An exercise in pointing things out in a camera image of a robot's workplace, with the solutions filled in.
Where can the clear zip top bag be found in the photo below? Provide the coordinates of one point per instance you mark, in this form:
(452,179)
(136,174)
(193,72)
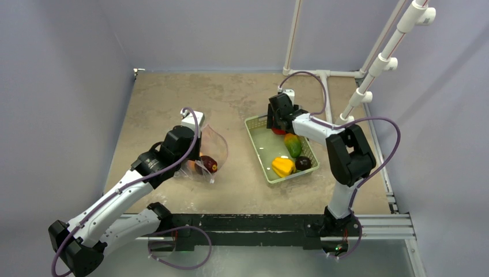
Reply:
(214,145)

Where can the white pvc pipe frame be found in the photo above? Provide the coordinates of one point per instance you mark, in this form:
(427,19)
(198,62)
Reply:
(405,16)

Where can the black base bar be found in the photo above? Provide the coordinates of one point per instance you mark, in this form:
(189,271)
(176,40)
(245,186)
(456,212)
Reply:
(307,231)

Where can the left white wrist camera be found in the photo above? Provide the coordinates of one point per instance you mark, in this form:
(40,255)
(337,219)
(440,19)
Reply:
(192,119)

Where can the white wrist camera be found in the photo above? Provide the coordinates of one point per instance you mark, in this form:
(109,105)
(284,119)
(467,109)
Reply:
(192,119)
(290,93)

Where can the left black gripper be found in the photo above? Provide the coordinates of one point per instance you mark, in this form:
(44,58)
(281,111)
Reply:
(196,154)

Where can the green orange toy mango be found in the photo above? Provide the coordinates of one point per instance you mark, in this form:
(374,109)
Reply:
(293,145)

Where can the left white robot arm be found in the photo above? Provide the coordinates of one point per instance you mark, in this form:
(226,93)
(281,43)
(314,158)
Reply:
(84,241)

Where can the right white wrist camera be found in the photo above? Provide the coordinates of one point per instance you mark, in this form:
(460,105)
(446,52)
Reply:
(290,93)

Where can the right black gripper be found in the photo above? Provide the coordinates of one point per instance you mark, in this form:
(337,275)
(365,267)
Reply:
(275,118)

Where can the dark red toy apple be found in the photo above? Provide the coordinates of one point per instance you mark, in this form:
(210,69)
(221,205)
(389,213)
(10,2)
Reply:
(207,163)

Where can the dark purple toy plum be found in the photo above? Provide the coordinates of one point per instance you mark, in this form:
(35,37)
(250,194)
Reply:
(303,163)

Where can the red toy tomato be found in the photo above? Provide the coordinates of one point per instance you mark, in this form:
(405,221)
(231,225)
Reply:
(279,132)

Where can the green plastic basket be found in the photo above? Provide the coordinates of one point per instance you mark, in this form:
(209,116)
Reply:
(269,146)

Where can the yellow toy bell pepper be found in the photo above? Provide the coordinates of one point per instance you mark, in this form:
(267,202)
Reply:
(283,167)

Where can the orange toy pumpkin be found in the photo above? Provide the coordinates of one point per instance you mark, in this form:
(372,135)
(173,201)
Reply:
(191,164)

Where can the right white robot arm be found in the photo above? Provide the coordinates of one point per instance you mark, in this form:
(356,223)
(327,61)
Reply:
(351,159)

